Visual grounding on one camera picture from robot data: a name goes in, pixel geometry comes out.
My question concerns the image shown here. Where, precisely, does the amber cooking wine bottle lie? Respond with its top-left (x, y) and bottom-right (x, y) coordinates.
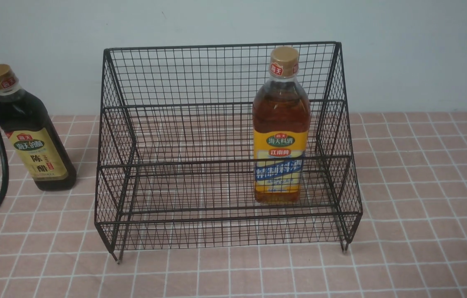
top-left (252, 46), bottom-right (311, 205)

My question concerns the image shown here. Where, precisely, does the dark vinegar bottle gold cap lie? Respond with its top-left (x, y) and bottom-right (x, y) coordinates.
top-left (0, 64), bottom-right (77, 191)

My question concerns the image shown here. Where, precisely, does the pink checkered tablecloth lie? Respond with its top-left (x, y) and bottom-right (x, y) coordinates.
top-left (0, 113), bottom-right (467, 298)

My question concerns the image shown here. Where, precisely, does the black wire mesh shelf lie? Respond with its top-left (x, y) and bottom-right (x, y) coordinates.
top-left (94, 41), bottom-right (364, 263)

